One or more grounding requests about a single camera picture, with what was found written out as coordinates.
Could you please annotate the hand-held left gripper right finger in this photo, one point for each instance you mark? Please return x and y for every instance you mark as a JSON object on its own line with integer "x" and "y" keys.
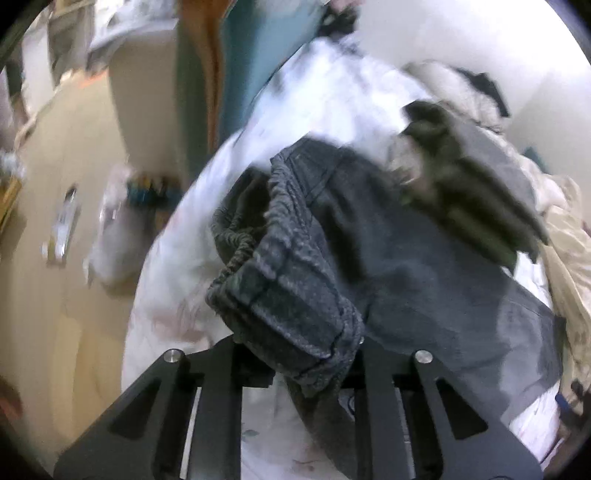
{"x": 376, "y": 376}

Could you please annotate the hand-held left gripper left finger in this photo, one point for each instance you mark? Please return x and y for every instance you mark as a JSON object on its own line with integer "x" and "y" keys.
{"x": 217, "y": 369}

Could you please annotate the grey pants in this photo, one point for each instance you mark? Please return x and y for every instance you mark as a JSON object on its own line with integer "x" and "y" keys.
{"x": 392, "y": 258}

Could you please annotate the folded olive green pants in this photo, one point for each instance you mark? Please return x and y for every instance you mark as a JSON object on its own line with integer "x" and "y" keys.
{"x": 461, "y": 184}

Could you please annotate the white plastic bag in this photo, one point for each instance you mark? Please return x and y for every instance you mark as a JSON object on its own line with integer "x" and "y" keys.
{"x": 120, "y": 240}

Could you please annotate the white flat device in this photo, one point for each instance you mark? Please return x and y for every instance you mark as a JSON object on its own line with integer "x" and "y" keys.
{"x": 63, "y": 221}

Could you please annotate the beige crumpled blanket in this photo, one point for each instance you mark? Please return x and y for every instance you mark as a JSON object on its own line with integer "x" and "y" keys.
{"x": 568, "y": 258}

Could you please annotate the yellow wooden box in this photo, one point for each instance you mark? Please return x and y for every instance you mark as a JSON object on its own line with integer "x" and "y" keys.
{"x": 10, "y": 203}

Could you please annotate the white printed bed sheet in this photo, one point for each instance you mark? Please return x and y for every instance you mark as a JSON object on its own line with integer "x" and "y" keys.
{"x": 323, "y": 92}

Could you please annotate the dark cloth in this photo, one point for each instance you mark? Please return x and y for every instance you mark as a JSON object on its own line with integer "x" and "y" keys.
{"x": 489, "y": 90}

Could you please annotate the orange wooden strip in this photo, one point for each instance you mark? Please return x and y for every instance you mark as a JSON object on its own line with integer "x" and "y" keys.
{"x": 207, "y": 60}

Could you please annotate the teal cabinet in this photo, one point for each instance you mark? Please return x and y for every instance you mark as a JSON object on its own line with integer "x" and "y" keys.
{"x": 249, "y": 55}

